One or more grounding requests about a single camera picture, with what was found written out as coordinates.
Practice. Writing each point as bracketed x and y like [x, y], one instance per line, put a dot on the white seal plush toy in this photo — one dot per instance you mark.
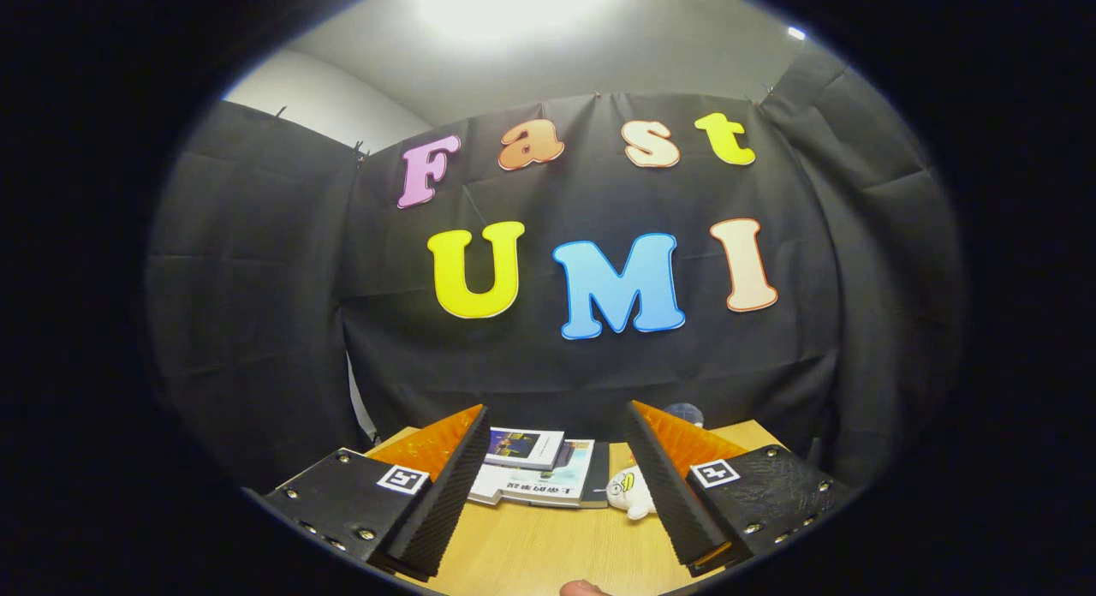
[629, 493]

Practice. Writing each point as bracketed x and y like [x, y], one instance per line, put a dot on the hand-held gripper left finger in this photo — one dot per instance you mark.
[449, 502]

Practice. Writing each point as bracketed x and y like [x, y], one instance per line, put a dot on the large ceiling light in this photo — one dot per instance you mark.
[514, 5]

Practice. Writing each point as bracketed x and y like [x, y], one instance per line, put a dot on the black cover book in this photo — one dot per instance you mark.
[599, 476]

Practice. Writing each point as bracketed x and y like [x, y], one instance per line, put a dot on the small ceiling light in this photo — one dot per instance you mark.
[796, 33]

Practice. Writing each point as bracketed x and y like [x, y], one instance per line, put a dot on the thick white book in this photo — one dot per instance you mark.
[488, 486]

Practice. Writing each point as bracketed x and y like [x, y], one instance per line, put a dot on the small dark-cover book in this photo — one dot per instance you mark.
[522, 446]

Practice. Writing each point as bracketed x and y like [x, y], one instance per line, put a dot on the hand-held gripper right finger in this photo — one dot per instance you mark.
[668, 502]

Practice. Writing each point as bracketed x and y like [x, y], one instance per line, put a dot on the penguin plush toy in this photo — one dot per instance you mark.
[687, 414]

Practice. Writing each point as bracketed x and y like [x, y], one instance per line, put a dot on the light blue cover book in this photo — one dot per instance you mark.
[556, 476]

